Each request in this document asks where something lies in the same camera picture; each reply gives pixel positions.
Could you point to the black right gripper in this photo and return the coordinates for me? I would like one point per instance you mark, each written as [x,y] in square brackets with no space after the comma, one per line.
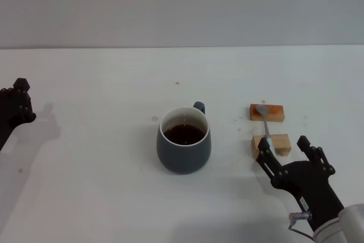
[312,186]

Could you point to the orange-stained wooden block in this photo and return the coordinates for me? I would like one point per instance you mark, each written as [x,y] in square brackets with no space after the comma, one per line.
[274,115]

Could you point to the dark grey ceramic coffee cup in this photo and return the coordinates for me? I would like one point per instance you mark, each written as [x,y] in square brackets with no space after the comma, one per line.
[182,157]

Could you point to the light wooden arch block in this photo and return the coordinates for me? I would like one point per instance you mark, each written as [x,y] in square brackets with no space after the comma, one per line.
[281,142]

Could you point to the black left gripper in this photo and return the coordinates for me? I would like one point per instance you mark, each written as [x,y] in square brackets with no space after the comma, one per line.
[8,117]

